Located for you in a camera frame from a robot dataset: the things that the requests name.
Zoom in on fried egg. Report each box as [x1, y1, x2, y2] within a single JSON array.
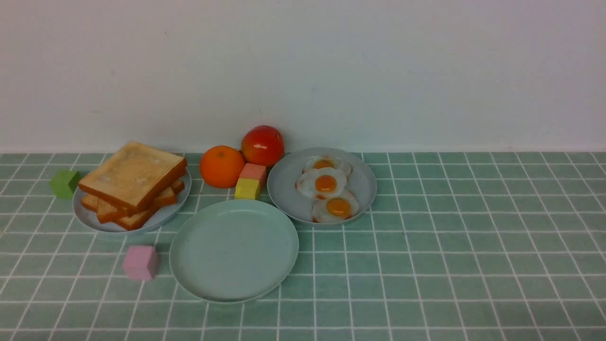
[[302, 155, 353, 177], [295, 168, 347, 199], [311, 189, 360, 223]]

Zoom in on red apple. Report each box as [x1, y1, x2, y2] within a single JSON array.
[[241, 125, 285, 168]]

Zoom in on salmon pink cube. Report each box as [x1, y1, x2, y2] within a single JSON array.
[[240, 163, 267, 188]]

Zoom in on green cube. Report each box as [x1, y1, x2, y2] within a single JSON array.
[[50, 169, 81, 199]]

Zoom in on orange fruit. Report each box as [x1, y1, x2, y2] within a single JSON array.
[[199, 145, 245, 188]]

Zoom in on green centre plate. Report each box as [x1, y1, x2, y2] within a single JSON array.
[[169, 199, 299, 304]]

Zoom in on yellow cube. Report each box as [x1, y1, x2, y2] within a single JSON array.
[[234, 178, 260, 200]]

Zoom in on light blue bread plate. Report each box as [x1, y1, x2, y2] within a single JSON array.
[[73, 169, 191, 238]]

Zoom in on toast slice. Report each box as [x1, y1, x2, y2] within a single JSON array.
[[78, 142, 187, 215], [81, 194, 152, 223], [151, 179, 185, 209], [113, 208, 159, 231]]

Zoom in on light blue egg plate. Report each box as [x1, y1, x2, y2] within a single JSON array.
[[267, 147, 377, 226]]

